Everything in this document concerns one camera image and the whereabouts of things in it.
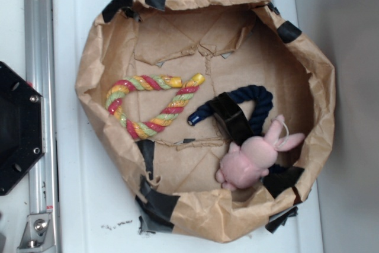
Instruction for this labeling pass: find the brown paper bag bin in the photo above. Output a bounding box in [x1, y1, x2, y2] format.
[75, 0, 336, 243]

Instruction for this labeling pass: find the pink plush bunny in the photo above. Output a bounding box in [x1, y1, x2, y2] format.
[215, 114, 306, 191]

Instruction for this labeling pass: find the multicolored twisted rope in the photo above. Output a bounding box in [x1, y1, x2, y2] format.
[105, 72, 206, 140]

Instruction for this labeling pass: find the dark blue twisted rope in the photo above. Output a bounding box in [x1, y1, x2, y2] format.
[187, 84, 297, 179]

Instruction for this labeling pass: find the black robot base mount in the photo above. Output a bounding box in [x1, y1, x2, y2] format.
[0, 62, 44, 196]

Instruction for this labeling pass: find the aluminum extrusion rail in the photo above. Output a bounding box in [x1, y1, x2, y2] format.
[24, 0, 62, 252]

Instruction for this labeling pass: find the metal corner bracket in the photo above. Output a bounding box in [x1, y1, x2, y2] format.
[17, 213, 57, 252]

